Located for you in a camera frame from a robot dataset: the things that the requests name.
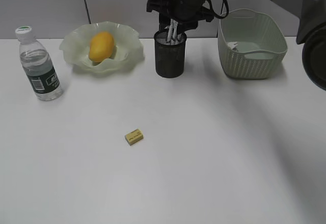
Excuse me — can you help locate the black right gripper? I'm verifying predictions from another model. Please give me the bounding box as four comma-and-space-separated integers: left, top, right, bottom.
146, 0, 216, 34

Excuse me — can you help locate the grey grip ballpoint pen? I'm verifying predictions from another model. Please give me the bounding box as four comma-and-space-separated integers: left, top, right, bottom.
166, 23, 174, 45

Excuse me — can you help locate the waste paper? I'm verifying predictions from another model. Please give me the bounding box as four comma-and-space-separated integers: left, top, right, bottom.
227, 42, 238, 51

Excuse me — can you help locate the yellow mango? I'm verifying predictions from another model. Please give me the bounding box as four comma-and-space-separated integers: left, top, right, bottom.
89, 32, 115, 63

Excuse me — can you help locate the clear water bottle green label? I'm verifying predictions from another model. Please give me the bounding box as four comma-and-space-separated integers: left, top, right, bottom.
15, 25, 63, 101

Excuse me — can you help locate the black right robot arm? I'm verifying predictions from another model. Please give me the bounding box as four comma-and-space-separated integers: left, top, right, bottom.
146, 0, 325, 89

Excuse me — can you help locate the black mesh pen holder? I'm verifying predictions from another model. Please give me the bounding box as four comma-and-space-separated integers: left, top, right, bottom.
154, 30, 187, 78

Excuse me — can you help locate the pale green wavy glass plate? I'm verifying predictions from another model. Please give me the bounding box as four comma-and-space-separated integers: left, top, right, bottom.
59, 21, 145, 74

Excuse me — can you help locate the pale green woven basket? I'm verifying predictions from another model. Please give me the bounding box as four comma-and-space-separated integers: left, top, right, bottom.
218, 9, 288, 80

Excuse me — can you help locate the yellow eraser middle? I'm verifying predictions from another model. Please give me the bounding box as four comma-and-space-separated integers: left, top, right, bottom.
125, 129, 144, 146

